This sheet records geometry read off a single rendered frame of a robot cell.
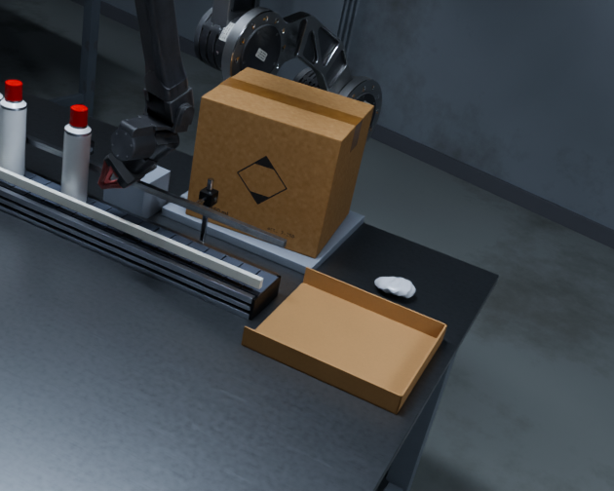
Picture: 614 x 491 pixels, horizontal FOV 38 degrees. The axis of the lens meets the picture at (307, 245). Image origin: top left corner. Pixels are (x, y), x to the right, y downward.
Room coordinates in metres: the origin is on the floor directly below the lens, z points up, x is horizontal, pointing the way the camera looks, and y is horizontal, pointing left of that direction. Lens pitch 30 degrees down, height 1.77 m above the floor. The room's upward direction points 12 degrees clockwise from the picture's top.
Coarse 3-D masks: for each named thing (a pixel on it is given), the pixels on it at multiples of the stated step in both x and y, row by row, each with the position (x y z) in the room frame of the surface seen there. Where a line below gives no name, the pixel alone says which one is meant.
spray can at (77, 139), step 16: (80, 112) 1.53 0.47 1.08; (64, 128) 1.53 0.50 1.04; (80, 128) 1.53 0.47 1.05; (64, 144) 1.52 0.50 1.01; (80, 144) 1.52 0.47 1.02; (64, 160) 1.52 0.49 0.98; (80, 160) 1.52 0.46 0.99; (64, 176) 1.52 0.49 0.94; (80, 176) 1.52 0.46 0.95; (64, 192) 1.52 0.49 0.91; (80, 192) 1.52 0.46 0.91
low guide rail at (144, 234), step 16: (0, 176) 1.54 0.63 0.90; (16, 176) 1.53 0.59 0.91; (32, 192) 1.52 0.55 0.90; (48, 192) 1.50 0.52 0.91; (80, 208) 1.48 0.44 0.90; (96, 208) 1.47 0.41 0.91; (112, 224) 1.45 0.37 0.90; (128, 224) 1.44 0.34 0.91; (144, 240) 1.43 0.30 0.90; (160, 240) 1.42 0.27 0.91; (192, 256) 1.39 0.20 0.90; (208, 256) 1.39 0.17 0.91; (224, 272) 1.37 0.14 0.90; (240, 272) 1.36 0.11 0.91
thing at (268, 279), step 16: (32, 176) 1.61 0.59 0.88; (16, 192) 1.53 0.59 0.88; (64, 208) 1.51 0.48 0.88; (112, 208) 1.55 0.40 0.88; (96, 224) 1.48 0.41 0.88; (144, 224) 1.51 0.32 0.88; (128, 240) 1.45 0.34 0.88; (176, 240) 1.48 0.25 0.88; (176, 256) 1.42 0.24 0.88; (224, 256) 1.46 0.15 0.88; (208, 272) 1.39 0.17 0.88; (256, 272) 1.43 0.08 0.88; (240, 288) 1.37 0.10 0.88; (256, 288) 1.37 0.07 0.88
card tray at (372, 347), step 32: (320, 288) 1.49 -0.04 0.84; (352, 288) 1.47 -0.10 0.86; (288, 320) 1.36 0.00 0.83; (320, 320) 1.38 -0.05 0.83; (352, 320) 1.41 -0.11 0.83; (384, 320) 1.43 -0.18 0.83; (416, 320) 1.42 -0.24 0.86; (288, 352) 1.23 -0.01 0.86; (320, 352) 1.28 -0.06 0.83; (352, 352) 1.31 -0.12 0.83; (384, 352) 1.33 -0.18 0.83; (416, 352) 1.35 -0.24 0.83; (352, 384) 1.19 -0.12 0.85; (384, 384) 1.23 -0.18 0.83
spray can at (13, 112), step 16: (16, 80) 1.61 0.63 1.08; (16, 96) 1.58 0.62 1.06; (0, 112) 1.58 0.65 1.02; (16, 112) 1.57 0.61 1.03; (0, 128) 1.58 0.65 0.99; (16, 128) 1.57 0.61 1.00; (0, 144) 1.57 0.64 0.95; (16, 144) 1.57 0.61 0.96; (0, 160) 1.57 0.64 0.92; (16, 160) 1.57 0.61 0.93
